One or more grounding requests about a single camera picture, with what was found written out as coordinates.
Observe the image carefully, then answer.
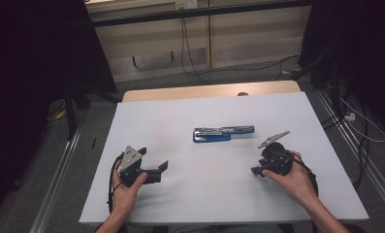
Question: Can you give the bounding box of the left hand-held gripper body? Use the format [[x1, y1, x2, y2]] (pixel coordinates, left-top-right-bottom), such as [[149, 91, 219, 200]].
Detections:
[[119, 145, 163, 188]]

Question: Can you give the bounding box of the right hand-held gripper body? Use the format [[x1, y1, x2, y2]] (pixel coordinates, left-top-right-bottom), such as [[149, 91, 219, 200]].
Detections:
[[257, 130, 294, 177]]

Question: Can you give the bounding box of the blue stapler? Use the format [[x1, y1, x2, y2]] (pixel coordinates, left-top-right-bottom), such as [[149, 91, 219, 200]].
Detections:
[[192, 125, 256, 144]]

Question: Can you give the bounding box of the person's right hand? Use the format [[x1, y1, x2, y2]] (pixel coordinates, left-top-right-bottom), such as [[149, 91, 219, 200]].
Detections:
[[262, 150, 319, 208]]

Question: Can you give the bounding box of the person's left hand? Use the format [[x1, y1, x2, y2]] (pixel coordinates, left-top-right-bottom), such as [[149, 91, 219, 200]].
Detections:
[[111, 159, 148, 221]]

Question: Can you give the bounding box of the white table sheet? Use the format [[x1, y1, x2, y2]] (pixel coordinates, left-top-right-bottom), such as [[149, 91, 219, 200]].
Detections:
[[79, 91, 369, 225]]

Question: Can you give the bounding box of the black metal stand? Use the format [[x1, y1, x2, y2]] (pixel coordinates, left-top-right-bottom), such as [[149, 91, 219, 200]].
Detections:
[[290, 50, 343, 121], [63, 82, 120, 142]]

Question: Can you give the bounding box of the light wooden table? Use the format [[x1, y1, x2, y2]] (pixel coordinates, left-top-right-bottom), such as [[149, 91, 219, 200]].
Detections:
[[121, 80, 302, 103]]

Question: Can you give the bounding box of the yellow floor tape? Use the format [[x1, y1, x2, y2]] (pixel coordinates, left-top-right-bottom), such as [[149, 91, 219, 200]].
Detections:
[[53, 108, 67, 121], [280, 66, 303, 76]]

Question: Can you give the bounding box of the beige wooden cabinet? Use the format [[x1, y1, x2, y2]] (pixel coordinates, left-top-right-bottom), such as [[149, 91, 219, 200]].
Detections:
[[84, 0, 312, 83]]

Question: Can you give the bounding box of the black curtain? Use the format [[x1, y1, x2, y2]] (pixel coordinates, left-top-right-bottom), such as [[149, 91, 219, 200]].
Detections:
[[0, 0, 118, 224], [298, 0, 385, 139]]

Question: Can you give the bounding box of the black horizontal bar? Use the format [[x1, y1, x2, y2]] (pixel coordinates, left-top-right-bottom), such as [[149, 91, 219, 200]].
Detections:
[[91, 0, 312, 28]]

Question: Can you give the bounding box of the left hand-held gripper black cable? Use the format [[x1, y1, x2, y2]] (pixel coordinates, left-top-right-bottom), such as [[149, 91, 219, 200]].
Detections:
[[107, 153, 125, 215]]

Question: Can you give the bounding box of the hand-held gripper black cable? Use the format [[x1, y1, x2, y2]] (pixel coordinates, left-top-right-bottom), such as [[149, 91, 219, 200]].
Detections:
[[107, 153, 125, 215], [285, 150, 320, 197]]

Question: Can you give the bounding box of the right hand-held gripper black cable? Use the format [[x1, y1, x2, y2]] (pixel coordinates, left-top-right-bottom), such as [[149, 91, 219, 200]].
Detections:
[[285, 150, 320, 197]]

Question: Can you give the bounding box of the aluminium floor rail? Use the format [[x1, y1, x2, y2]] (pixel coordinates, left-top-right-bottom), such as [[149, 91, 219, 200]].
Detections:
[[28, 125, 83, 233], [315, 88, 385, 213]]

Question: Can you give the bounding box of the black cable bundle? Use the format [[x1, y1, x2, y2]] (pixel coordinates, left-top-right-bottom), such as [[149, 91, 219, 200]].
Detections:
[[320, 93, 370, 190]]

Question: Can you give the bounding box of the black floor cable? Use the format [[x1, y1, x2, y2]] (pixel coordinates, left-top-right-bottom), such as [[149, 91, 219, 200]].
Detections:
[[193, 53, 302, 82]]

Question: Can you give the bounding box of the white cable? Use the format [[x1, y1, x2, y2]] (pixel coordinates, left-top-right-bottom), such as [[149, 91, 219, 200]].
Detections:
[[338, 96, 385, 144]]

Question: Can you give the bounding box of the black hanging wall cable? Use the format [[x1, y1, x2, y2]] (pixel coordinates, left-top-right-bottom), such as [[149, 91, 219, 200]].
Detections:
[[179, 17, 210, 84]]

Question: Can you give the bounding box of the white wall socket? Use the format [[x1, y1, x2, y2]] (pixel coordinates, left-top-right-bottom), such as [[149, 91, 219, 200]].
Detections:
[[175, 0, 200, 11]]

